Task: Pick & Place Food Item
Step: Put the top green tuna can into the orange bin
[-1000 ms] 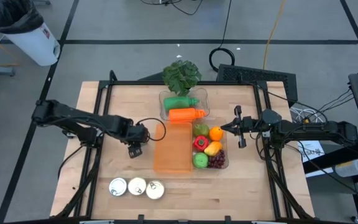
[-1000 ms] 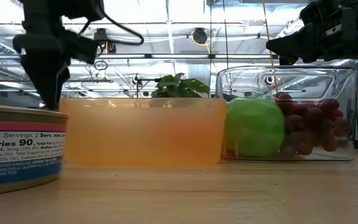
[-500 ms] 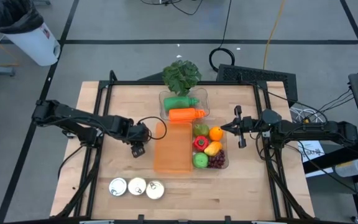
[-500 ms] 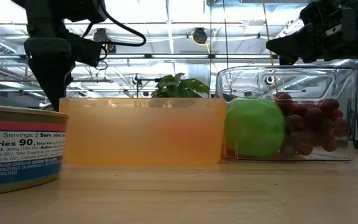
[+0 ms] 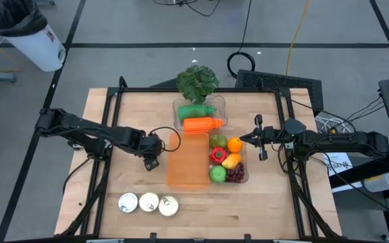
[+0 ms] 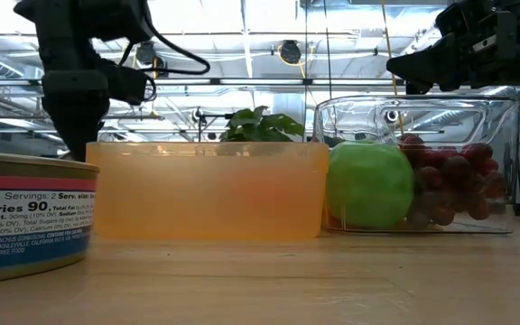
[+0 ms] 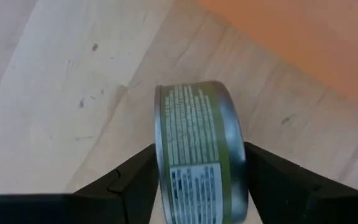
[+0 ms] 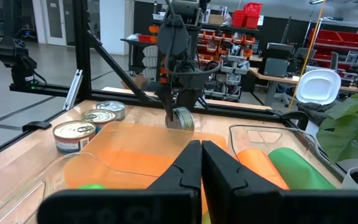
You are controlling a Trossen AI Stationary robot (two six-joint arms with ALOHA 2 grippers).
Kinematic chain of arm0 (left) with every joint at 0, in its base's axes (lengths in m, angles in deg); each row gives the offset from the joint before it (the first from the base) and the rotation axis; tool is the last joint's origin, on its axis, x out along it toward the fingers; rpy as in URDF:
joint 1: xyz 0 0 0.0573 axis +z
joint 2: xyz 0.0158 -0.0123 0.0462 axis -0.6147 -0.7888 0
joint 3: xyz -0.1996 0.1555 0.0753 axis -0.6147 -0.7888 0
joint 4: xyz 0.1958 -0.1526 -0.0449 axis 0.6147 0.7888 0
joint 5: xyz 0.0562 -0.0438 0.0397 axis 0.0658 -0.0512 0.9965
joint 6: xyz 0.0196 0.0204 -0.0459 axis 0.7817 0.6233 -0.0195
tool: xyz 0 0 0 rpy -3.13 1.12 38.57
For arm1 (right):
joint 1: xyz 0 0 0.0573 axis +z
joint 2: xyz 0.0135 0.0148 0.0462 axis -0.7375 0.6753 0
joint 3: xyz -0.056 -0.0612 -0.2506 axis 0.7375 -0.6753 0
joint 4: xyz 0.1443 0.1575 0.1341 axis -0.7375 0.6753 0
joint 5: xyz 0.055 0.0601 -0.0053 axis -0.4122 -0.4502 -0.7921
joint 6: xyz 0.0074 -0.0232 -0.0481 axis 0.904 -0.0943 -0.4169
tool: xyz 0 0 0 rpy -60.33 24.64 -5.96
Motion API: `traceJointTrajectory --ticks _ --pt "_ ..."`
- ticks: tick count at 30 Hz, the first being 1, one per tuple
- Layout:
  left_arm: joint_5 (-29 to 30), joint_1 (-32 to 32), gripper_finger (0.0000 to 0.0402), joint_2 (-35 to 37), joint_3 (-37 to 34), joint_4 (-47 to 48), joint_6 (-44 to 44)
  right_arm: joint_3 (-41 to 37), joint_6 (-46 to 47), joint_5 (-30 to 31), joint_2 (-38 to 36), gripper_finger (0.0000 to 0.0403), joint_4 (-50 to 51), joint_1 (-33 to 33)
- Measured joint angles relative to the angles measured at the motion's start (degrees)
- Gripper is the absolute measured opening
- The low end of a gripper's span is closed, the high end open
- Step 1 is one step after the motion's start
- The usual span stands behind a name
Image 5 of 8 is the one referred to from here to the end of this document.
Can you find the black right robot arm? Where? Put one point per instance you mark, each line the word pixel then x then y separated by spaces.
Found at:
pixel 343 141

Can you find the orange fruit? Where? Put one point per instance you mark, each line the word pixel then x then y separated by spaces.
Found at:
pixel 235 145

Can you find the silver metal bracket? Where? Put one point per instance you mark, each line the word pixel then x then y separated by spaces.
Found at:
pixel 290 241
pixel 105 241

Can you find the red grapes bunch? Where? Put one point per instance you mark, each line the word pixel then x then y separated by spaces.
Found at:
pixel 236 173

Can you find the green plastic bottle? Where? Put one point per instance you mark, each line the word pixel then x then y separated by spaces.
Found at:
pixel 194 112

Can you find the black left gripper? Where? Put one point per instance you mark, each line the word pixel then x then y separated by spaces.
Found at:
pixel 149 145

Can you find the yellow connector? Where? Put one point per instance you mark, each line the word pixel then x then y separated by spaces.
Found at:
pixel 332 131

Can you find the orange plastic bottle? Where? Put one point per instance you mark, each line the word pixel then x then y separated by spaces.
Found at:
pixel 201 125

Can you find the green potted plant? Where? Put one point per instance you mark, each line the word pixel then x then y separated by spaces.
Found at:
pixel 197 83

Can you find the white paper sign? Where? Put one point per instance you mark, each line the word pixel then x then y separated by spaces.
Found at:
pixel 339 163

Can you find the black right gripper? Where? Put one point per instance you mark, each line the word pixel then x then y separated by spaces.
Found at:
pixel 272 136

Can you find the red bell pepper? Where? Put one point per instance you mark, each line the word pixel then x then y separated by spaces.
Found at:
pixel 218 156

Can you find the black table clamp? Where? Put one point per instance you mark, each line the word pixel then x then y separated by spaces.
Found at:
pixel 247 236
pixel 153 235

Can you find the clear rectangular storage bin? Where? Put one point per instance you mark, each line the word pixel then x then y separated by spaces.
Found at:
pixel 246 158

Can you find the white plastic box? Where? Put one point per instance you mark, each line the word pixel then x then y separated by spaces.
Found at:
pixel 380 182

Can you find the tin can with pull tab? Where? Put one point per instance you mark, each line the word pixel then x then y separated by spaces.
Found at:
pixel 148 201
pixel 128 202
pixel 168 206

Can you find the clear bin with wavy rim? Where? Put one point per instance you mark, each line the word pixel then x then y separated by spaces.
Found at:
pixel 223 111

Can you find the bright green apple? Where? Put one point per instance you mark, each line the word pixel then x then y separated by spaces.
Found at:
pixel 217 173

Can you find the dark green pear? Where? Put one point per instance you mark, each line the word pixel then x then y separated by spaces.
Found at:
pixel 219 140

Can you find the black aluminium frame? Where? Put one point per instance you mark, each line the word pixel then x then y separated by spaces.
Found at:
pixel 198 90

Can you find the white trash can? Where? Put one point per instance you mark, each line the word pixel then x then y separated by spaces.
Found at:
pixel 39 50

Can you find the orange translucent storage bin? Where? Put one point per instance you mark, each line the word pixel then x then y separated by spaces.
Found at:
pixel 187 162

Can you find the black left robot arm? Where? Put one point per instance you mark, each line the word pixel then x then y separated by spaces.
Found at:
pixel 79 130

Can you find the black trash bag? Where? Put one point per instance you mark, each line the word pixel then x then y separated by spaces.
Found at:
pixel 17 17

